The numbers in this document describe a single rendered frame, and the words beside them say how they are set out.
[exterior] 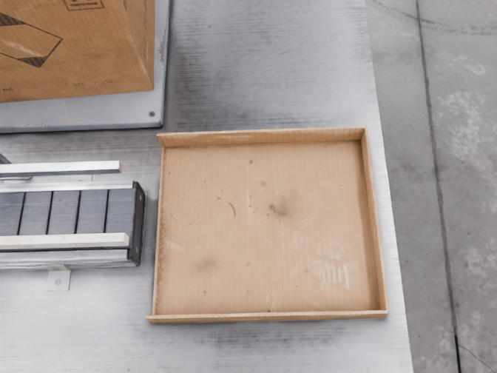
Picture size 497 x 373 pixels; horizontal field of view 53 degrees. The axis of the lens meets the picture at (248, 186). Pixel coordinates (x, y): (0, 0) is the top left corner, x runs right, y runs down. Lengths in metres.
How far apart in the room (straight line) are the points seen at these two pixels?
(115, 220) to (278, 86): 0.33
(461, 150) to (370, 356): 1.19
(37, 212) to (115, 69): 0.23
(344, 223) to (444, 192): 1.02
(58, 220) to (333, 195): 0.38
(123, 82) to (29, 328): 0.37
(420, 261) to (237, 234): 0.98
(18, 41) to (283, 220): 0.42
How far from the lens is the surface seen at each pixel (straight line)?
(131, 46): 0.72
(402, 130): 1.76
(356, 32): 0.88
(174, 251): 0.70
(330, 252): 0.69
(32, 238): 0.68
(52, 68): 0.77
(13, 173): 0.67
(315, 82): 0.81
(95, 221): 0.70
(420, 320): 1.57
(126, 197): 0.69
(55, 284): 0.74
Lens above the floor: 1.50
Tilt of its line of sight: 67 degrees down
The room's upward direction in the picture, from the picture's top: 7 degrees counter-clockwise
